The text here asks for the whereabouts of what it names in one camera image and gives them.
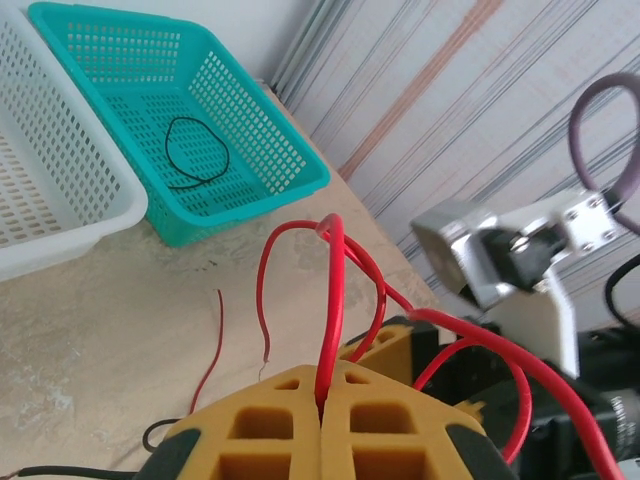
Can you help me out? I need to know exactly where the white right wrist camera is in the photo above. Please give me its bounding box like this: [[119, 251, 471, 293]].
[[409, 188, 622, 377]]

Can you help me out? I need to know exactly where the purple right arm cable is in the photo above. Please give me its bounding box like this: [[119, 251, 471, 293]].
[[568, 72, 640, 227]]

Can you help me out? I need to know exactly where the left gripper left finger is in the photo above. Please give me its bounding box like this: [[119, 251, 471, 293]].
[[132, 363, 322, 480]]

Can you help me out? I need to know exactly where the red wire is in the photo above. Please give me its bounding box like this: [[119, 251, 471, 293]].
[[319, 219, 624, 480], [255, 213, 347, 416], [349, 239, 532, 464], [187, 288, 225, 417]]

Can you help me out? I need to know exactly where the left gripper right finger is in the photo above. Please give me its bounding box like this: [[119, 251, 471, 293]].
[[319, 360, 517, 480]]

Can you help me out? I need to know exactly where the aluminium enclosure frame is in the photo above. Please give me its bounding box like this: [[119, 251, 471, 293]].
[[272, 0, 326, 99]]

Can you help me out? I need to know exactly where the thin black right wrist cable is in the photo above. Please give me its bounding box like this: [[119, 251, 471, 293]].
[[606, 253, 640, 329]]

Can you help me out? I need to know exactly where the white plastic basket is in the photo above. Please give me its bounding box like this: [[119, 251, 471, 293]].
[[0, 4, 150, 282]]

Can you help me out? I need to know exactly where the teal plastic basket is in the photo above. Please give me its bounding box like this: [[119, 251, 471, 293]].
[[27, 1, 332, 249]]

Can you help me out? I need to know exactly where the black wire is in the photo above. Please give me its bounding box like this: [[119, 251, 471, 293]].
[[164, 116, 231, 190], [0, 418, 201, 480]]

